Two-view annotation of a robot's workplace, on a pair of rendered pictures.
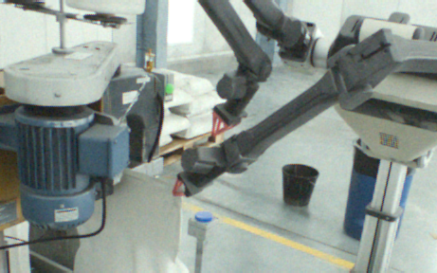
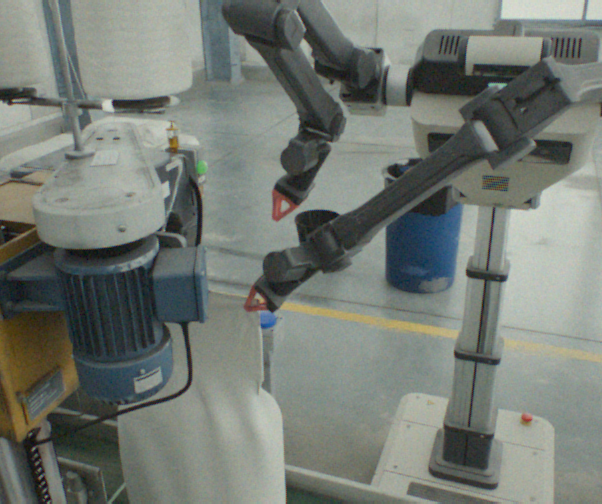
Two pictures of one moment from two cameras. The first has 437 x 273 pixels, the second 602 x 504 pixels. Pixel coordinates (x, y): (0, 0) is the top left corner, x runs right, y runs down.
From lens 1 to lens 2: 0.30 m
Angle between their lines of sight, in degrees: 6
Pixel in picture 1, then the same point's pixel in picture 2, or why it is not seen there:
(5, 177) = (42, 343)
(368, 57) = (526, 100)
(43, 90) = (102, 227)
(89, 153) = (169, 295)
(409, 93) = not seen: hidden behind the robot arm
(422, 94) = not seen: hidden behind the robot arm
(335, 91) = (482, 151)
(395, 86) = not seen: hidden behind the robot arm
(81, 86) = (149, 209)
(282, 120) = (404, 197)
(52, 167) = (123, 324)
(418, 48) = (588, 77)
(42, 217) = (117, 391)
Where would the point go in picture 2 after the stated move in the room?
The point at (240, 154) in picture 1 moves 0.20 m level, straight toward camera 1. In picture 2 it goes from (343, 248) to (375, 303)
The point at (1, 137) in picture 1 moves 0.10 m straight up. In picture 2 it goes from (35, 295) to (22, 233)
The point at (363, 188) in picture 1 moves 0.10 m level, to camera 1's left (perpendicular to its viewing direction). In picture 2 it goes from (406, 227) to (388, 228)
